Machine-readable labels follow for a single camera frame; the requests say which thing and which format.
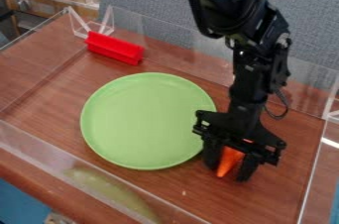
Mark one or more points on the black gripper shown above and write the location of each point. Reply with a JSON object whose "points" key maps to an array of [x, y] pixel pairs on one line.
{"points": [[242, 132]]}

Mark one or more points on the green round plate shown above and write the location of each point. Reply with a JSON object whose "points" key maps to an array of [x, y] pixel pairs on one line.
{"points": [[138, 120]]}

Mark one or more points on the red plastic block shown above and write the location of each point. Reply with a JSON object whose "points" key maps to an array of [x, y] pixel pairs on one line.
{"points": [[114, 48]]}

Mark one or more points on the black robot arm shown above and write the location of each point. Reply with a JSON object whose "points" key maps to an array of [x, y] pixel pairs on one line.
{"points": [[256, 32]]}

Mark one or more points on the orange toy carrot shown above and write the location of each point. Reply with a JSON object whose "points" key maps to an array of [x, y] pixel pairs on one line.
{"points": [[232, 157]]}

